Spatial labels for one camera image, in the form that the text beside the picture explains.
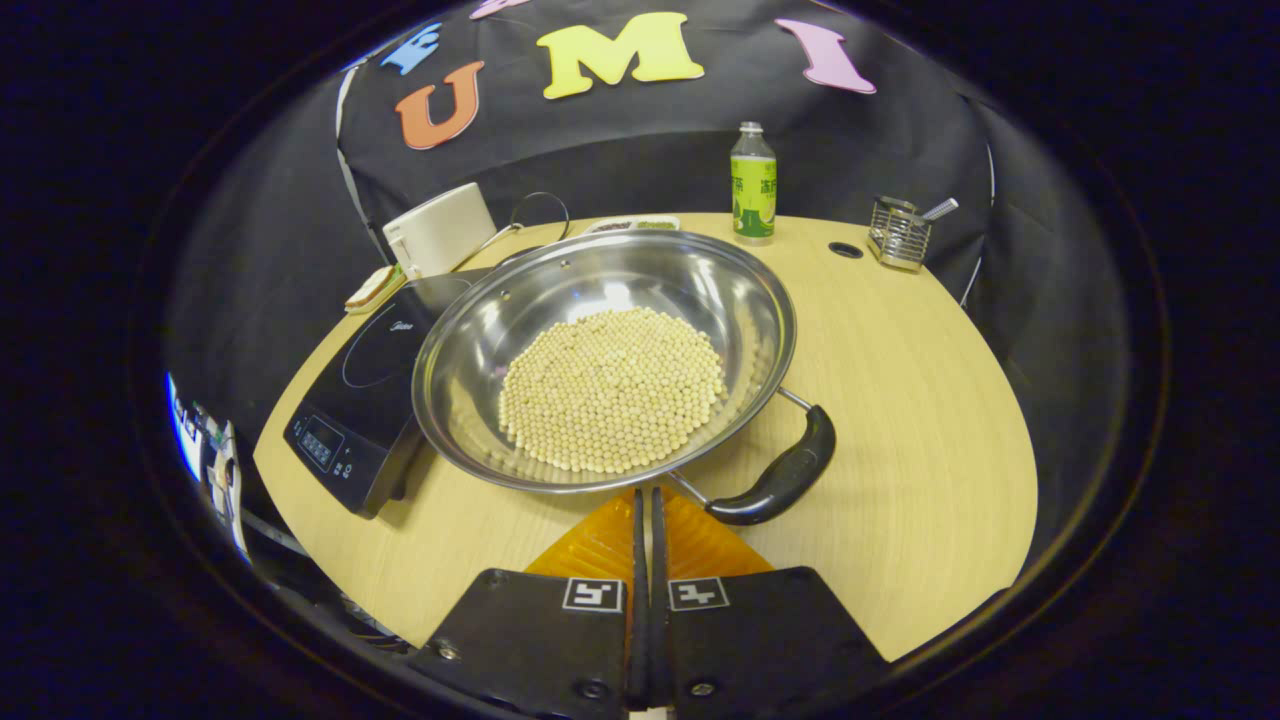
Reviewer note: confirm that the sandwich on small plate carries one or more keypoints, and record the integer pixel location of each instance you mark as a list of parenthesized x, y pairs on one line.
[(372, 288)]

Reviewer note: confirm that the metal spoon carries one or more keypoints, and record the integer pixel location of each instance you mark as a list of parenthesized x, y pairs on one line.
[(942, 208)]

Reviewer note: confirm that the pile of soybeans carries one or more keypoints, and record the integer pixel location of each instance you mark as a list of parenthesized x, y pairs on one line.
[(610, 390)]

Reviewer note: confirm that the white divided dish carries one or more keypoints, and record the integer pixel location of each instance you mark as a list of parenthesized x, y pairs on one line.
[(630, 224)]

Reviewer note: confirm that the black induction cooktop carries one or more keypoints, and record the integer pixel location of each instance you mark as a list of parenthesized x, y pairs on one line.
[(370, 400)]

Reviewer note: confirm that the green drink bottle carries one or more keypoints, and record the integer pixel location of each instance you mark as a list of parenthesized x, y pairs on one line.
[(753, 200)]

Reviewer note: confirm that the stainless steel pot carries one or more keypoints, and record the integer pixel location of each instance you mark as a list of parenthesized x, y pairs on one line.
[(620, 275)]

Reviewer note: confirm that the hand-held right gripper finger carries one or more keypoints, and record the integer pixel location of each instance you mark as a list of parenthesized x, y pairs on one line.
[(637, 560), (657, 560)]

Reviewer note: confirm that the white toaster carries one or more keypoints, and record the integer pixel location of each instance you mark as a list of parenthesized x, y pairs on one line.
[(440, 230)]

